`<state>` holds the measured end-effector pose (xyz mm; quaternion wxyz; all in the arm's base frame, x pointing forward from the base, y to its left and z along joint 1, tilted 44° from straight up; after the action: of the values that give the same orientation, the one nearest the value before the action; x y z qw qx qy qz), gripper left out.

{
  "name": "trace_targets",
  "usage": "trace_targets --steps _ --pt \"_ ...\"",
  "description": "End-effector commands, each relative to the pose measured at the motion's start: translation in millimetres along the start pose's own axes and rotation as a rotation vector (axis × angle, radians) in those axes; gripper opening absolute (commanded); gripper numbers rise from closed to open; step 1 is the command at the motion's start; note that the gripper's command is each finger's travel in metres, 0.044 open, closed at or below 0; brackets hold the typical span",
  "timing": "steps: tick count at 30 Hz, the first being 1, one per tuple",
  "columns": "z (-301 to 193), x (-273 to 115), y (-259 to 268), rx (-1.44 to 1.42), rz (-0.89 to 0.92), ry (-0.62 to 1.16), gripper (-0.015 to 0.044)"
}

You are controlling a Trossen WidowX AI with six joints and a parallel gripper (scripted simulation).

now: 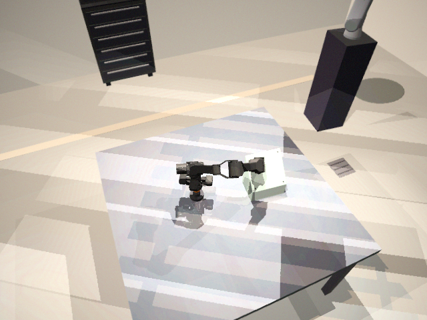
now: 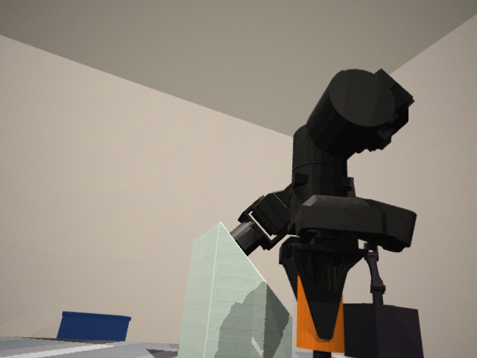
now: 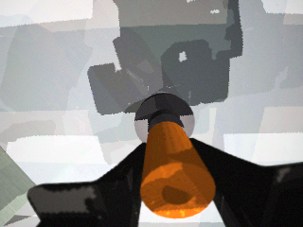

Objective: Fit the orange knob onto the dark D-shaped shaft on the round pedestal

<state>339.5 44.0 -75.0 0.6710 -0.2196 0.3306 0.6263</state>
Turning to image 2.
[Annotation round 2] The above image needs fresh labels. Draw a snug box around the orange knob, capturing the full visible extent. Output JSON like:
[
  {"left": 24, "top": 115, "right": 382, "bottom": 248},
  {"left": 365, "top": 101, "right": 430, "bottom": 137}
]
[{"left": 297, "top": 275, "right": 344, "bottom": 353}]

